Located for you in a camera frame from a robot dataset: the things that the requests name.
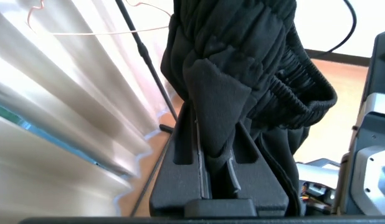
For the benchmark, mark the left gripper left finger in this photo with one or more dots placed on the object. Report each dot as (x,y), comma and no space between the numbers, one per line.
(177,174)

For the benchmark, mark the black clothes rack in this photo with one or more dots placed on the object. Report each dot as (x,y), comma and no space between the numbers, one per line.
(145,56)

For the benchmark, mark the pink clothes hanger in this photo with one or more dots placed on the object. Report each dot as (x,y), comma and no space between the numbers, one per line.
(102,32)

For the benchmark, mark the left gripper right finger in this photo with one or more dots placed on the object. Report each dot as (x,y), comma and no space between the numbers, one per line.
(264,183)

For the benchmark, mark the black shorts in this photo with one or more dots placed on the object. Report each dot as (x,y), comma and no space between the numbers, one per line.
(230,46)

